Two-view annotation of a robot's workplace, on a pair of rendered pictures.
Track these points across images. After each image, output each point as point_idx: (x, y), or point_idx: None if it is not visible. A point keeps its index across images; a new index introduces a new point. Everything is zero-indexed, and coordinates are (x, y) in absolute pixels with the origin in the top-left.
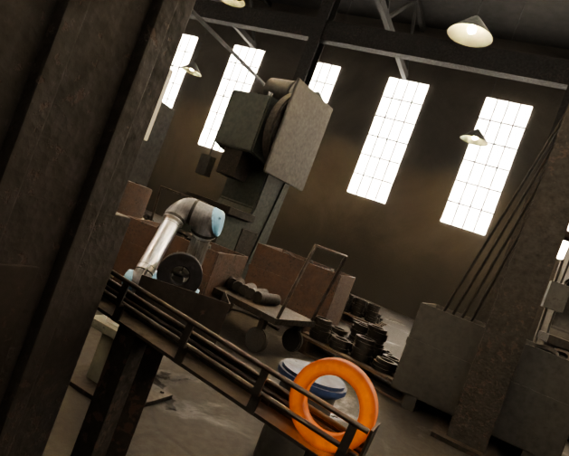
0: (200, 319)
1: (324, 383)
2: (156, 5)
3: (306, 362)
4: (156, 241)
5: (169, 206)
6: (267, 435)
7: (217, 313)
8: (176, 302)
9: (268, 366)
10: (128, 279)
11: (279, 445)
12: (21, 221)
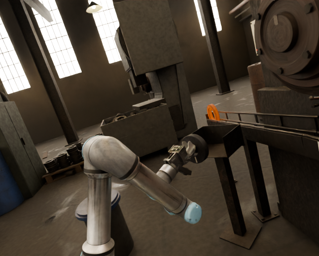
0: (213, 135)
1: None
2: None
3: (79, 212)
4: (163, 179)
5: (127, 155)
6: (126, 237)
7: (207, 131)
8: (223, 131)
9: (225, 111)
10: (255, 113)
11: (128, 229)
12: None
